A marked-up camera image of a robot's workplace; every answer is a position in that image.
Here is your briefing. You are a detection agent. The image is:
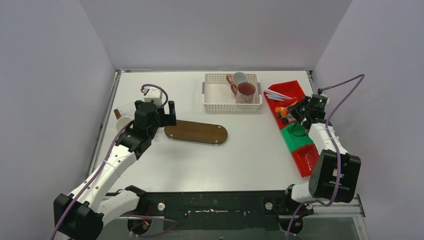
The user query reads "white toothpaste tube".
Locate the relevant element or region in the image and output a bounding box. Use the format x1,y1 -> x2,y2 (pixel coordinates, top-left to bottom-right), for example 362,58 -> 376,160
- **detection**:
274,107 -> 286,116

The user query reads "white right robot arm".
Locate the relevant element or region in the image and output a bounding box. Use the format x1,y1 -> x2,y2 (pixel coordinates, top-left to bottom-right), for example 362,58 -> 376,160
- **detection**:
281,94 -> 361,215

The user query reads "orange-pink mug white inside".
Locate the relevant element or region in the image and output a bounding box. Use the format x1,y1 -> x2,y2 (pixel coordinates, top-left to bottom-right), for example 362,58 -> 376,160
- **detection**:
226,72 -> 248,95

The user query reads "brown oval wooden tray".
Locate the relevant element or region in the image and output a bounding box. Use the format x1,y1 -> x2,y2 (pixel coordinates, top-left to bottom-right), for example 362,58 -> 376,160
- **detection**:
164,120 -> 228,145

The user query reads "wooden acrylic toothbrush holder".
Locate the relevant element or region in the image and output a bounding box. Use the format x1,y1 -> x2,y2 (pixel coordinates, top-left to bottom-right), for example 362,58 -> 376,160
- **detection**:
113,102 -> 136,120

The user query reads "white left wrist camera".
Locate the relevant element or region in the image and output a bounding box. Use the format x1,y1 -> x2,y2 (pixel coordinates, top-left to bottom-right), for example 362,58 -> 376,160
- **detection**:
142,86 -> 164,107

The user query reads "black capped toothpaste tube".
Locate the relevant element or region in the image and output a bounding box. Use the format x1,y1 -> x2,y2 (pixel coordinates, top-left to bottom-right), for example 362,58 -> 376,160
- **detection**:
281,118 -> 297,125

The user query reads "red plastic organizer tray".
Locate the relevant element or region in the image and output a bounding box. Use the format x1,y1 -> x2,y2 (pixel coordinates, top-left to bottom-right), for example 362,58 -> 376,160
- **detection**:
263,80 -> 319,177

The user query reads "white perforated plastic basket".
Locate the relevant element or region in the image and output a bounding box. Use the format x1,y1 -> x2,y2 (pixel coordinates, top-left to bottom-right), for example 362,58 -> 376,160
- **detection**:
202,73 -> 263,113

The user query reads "white blue toothbrush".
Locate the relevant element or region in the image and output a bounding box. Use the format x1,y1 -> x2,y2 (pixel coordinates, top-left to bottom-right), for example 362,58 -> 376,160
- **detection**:
266,94 -> 287,101

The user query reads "pink ghost pattern mug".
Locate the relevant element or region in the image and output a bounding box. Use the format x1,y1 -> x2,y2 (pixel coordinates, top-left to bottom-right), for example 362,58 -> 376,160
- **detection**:
230,82 -> 256,104

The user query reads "pink mug white inside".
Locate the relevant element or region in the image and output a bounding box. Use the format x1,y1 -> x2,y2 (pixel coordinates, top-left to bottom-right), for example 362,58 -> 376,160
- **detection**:
115,116 -> 133,132

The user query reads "white pink toothbrush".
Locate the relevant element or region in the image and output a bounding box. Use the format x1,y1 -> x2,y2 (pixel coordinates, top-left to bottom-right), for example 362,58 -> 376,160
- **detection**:
265,88 -> 292,99

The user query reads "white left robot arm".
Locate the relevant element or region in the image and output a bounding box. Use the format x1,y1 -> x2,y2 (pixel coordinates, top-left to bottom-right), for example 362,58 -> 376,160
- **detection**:
50,100 -> 177,240

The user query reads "clear textured acrylic tray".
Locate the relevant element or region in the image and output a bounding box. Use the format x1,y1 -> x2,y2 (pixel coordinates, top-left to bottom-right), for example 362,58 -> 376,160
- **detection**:
151,126 -> 165,138

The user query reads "orange toothpaste tube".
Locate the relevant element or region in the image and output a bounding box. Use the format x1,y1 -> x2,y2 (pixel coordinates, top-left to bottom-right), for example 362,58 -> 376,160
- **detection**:
279,103 -> 296,118

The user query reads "green plastic tray insert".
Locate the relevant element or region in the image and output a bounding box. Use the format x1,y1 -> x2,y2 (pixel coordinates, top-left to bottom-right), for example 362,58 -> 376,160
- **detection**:
281,122 -> 313,153

